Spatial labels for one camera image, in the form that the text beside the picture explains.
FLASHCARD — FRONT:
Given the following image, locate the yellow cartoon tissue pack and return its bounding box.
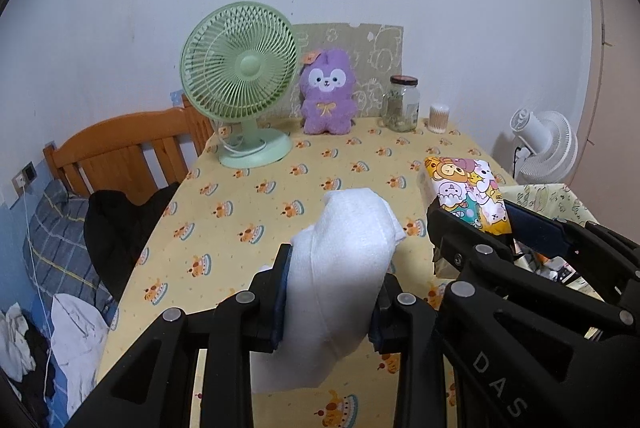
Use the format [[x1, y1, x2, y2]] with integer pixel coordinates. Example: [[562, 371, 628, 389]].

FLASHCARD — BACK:
[[417, 155, 512, 237]]

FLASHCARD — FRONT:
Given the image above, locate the crumpled grey white cloth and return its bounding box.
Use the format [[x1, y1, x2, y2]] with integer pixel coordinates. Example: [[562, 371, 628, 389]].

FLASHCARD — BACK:
[[0, 303, 37, 383]]

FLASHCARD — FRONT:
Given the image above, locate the white cable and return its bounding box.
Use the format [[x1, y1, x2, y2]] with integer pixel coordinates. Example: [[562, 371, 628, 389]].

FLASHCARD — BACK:
[[21, 187, 57, 401]]

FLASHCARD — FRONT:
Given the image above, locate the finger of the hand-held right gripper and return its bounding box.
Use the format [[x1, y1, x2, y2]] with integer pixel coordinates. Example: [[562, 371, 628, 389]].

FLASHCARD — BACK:
[[504, 201, 640, 334], [426, 203, 640, 428]]

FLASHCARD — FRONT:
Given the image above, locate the wall socket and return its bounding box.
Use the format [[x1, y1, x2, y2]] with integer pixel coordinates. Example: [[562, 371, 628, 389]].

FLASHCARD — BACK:
[[12, 162, 38, 196]]

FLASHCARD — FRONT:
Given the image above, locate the glass jar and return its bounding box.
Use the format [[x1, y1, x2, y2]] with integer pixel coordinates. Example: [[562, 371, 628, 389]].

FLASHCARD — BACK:
[[382, 75, 421, 132]]

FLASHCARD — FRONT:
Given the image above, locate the green desk fan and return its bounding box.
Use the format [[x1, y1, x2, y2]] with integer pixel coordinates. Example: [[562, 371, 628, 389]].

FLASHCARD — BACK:
[[180, 1, 300, 169]]

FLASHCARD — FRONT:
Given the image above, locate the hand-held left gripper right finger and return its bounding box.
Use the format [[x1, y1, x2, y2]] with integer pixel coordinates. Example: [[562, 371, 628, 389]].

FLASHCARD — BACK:
[[369, 275, 459, 428]]

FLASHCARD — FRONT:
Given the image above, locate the white fan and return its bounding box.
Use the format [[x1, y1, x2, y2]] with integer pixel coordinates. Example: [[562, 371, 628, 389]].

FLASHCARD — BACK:
[[492, 108, 578, 184]]

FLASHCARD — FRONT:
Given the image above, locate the orange wooden headboard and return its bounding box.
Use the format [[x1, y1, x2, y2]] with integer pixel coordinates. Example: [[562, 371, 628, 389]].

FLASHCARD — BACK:
[[42, 94, 216, 204]]

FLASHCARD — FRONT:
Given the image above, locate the beige patterned board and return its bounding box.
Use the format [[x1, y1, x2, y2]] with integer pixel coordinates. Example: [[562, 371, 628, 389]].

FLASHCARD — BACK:
[[287, 22, 405, 119]]

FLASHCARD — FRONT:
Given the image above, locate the blue plaid bedding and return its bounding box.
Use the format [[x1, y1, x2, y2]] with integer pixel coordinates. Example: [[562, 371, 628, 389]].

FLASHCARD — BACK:
[[22, 181, 121, 325]]

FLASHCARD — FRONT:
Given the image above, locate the purple plush toy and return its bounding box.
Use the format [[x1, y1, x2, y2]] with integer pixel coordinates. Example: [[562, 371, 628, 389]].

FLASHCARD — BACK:
[[298, 48, 358, 135]]

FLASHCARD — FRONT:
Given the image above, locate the cotton swab container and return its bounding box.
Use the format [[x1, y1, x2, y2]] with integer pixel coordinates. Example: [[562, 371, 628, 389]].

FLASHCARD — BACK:
[[429, 104, 451, 134]]

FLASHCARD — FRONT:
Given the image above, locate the pale yellow cartoon storage box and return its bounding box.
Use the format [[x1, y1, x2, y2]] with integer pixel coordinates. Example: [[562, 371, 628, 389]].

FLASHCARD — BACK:
[[499, 182, 608, 304]]

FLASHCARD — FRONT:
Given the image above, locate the white sock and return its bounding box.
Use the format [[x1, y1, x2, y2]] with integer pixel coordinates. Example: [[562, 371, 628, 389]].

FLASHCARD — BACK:
[[250, 188, 405, 395]]

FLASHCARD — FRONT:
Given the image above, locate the yellow printed tablecloth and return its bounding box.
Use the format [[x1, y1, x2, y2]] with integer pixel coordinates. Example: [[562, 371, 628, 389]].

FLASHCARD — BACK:
[[95, 115, 516, 428]]

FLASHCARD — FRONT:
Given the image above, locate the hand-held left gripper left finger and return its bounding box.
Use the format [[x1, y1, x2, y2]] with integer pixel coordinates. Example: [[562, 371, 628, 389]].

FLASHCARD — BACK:
[[65, 244, 296, 428]]

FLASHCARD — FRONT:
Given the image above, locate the black garment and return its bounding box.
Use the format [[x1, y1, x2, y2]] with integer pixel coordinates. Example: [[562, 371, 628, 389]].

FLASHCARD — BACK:
[[84, 182, 181, 304]]

